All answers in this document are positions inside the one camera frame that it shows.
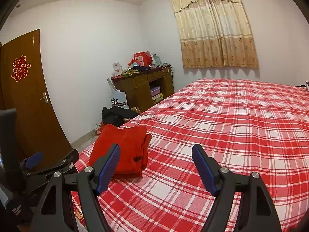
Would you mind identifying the red knitted sweater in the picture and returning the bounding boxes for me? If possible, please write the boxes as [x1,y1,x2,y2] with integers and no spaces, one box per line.
[88,124,152,179]

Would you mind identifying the black clothes pile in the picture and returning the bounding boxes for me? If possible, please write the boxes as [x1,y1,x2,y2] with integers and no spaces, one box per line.
[101,107,139,127]

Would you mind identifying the brown wooden door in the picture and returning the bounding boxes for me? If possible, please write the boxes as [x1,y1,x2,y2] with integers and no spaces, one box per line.
[1,29,72,169]

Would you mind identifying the white paper shopping bag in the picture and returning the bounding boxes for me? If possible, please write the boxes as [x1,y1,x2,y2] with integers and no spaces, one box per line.
[107,78,129,109]

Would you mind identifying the red plaid bed sheet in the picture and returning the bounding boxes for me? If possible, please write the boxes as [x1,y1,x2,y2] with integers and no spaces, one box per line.
[98,78,308,231]

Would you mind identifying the red double happiness decal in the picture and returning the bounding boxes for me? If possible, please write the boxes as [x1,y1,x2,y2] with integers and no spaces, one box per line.
[11,55,31,82]

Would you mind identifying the white printed box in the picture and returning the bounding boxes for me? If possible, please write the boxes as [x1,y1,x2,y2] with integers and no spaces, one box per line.
[113,62,123,76]

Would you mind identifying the brown wooden desk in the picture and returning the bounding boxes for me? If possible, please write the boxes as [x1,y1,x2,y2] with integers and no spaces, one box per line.
[111,65,174,112]

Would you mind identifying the purple box in desk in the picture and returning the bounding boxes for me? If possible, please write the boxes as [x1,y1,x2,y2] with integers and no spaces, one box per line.
[150,86,161,96]

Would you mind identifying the red gift bag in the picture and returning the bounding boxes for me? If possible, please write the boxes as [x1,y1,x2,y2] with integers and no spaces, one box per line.
[128,51,152,67]

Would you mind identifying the beige patterned curtain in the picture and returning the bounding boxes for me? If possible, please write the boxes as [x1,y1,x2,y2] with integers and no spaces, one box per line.
[171,0,259,68]

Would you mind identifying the silver door handle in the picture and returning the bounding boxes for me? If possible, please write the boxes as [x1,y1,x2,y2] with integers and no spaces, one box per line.
[40,92,49,104]

